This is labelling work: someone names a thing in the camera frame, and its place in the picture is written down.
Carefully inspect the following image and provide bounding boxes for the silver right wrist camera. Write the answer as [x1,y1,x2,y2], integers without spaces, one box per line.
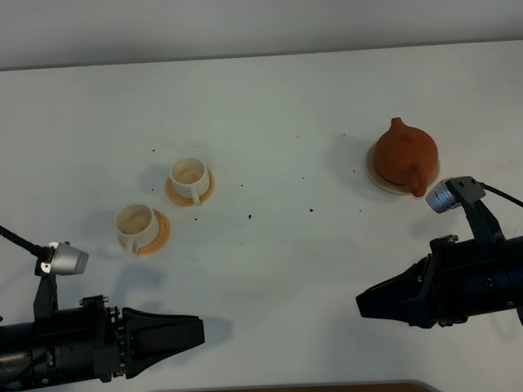
[425,180,461,214]

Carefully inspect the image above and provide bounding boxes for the brown clay teapot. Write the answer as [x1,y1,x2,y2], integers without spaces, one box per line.
[372,118,439,198]

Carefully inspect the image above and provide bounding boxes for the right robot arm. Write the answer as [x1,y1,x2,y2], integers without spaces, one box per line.
[355,235,522,329]

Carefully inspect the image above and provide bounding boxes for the black left camera cable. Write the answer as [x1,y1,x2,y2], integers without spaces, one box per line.
[0,224,46,259]

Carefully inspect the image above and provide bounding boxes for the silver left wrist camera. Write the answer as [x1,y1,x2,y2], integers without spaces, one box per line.
[39,242,89,276]

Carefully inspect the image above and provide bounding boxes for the orange saucer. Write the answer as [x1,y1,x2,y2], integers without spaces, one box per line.
[165,172,215,207]
[117,209,171,257]

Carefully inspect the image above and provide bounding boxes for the white teacup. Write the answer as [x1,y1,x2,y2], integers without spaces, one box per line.
[168,157,210,205]
[114,203,160,256]

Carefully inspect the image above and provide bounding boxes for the orange saucer lower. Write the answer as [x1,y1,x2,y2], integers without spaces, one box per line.
[117,209,171,257]

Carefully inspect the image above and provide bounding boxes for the black right camera cable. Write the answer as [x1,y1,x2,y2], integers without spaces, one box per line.
[480,182,523,208]

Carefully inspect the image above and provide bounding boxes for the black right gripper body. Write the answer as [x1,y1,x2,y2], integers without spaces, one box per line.
[420,235,507,327]

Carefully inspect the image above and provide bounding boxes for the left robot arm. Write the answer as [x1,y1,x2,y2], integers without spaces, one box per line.
[1,296,205,391]

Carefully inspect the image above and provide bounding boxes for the white teacup lower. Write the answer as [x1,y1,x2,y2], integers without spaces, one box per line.
[114,203,160,256]

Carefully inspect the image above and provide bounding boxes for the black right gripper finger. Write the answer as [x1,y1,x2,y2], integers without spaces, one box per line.
[355,262,428,325]

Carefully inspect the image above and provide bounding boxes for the orange saucer upper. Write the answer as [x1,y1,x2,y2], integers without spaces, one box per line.
[165,172,215,207]

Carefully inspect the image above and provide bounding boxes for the white teacup upper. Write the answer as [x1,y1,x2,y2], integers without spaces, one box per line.
[168,157,210,205]

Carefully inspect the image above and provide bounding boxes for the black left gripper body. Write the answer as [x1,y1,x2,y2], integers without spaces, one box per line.
[30,296,120,383]

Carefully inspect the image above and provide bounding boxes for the beige round teapot coaster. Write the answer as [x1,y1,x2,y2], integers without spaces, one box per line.
[365,144,440,198]

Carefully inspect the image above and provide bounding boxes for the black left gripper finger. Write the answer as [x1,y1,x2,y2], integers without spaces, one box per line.
[122,308,205,376]

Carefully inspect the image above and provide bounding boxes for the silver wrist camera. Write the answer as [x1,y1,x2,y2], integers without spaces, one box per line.
[425,180,461,214]
[39,242,89,276]

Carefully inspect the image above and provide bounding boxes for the black camera cable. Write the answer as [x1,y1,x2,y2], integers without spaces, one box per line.
[0,224,46,259]
[480,182,523,208]

